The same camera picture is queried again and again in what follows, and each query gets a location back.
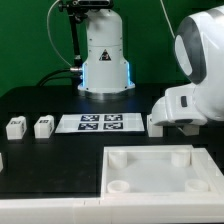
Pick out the grey cable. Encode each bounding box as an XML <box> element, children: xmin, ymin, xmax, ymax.
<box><xmin>46</xmin><ymin>0</ymin><xmax>74</xmax><ymax>68</ymax></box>

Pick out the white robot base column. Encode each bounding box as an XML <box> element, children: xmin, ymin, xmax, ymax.
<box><xmin>78</xmin><ymin>9</ymin><xmax>135</xmax><ymax>100</ymax></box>

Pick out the black cable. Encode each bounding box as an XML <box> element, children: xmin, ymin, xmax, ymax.
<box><xmin>36</xmin><ymin>68</ymin><xmax>83</xmax><ymax>88</ymax></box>

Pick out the white square tabletop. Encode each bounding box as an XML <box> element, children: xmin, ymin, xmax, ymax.
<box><xmin>101</xmin><ymin>145</ymin><xmax>224</xmax><ymax>193</ymax></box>

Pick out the white part at left edge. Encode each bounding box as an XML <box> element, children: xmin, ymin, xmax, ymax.
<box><xmin>0</xmin><ymin>153</ymin><xmax>4</xmax><ymax>173</ymax></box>

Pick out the black camera on stand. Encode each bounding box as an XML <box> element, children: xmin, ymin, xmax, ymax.
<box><xmin>58</xmin><ymin>0</ymin><xmax>114</xmax><ymax>67</ymax></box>

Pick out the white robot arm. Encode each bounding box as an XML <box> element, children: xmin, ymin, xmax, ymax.
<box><xmin>152</xmin><ymin>5</ymin><xmax>224</xmax><ymax>126</ymax></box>

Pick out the white sheet with fiducial tags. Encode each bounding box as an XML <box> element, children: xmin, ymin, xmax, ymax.
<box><xmin>56</xmin><ymin>113</ymin><xmax>144</xmax><ymax>133</ymax></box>

